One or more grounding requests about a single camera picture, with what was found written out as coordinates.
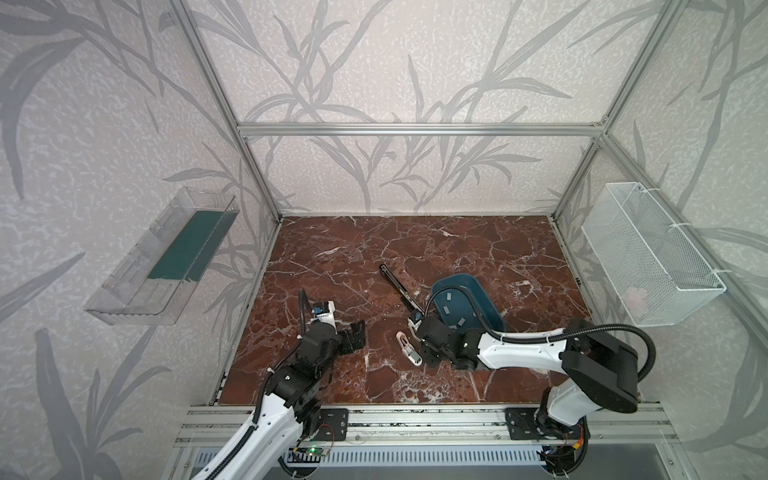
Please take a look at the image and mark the green pad in bin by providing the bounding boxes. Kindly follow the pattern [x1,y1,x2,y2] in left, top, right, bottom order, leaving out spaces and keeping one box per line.
[148,210,238,282]

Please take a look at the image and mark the white wire mesh basket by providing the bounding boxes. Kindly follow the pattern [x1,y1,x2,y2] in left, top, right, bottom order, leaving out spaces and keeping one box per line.
[582,182,727,327]

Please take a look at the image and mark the pink object in basket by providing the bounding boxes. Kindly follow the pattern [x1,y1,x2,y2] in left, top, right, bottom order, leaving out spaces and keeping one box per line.
[622,287,648,316]

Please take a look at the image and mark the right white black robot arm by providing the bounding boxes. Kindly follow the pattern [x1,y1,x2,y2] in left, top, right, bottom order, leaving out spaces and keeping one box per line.
[408,286,657,436]

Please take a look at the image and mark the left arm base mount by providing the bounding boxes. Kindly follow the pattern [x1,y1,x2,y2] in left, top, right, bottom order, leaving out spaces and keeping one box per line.
[302,408,350,442]

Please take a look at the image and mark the small green circuit board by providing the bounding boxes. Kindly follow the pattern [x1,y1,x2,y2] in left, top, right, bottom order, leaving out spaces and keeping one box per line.
[291,445,332,463]

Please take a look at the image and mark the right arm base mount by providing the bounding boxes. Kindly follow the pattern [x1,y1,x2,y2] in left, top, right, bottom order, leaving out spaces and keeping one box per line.
[504,407,591,444]

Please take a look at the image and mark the aluminium front rail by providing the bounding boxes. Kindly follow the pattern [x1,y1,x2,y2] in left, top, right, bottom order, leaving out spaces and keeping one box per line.
[173,403,680,448]

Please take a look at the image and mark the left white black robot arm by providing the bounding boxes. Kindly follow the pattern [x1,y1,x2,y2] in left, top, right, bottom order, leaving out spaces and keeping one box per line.
[196,289,366,479]

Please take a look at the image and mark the teal plastic tray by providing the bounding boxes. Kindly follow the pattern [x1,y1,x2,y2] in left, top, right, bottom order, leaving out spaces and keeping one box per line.
[431,273,506,332]

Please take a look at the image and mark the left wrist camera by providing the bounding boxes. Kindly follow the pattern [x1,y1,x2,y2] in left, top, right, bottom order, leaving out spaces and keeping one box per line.
[310,301,336,329]

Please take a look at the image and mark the clear plastic wall bin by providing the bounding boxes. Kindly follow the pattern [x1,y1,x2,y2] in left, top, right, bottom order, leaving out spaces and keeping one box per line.
[84,187,240,326]

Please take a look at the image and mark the slotted grey cable duct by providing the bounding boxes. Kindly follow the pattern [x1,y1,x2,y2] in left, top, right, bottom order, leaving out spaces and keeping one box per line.
[194,448,544,468]

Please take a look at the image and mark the beige stapler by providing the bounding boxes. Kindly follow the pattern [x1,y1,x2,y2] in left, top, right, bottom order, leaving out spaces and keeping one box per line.
[407,320,420,335]

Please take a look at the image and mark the black stapler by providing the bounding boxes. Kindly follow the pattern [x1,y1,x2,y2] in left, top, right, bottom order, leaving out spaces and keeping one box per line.
[379,263,424,316]

